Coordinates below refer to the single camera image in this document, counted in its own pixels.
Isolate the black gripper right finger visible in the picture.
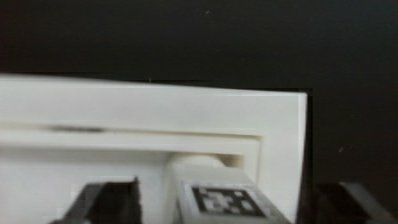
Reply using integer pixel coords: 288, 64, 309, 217
314, 182, 398, 224

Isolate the white square tabletop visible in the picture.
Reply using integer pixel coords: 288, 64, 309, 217
0, 73, 307, 224

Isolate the white table leg with tag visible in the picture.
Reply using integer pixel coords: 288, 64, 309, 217
167, 153, 291, 224

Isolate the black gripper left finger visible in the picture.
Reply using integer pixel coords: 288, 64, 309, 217
50, 178, 144, 224

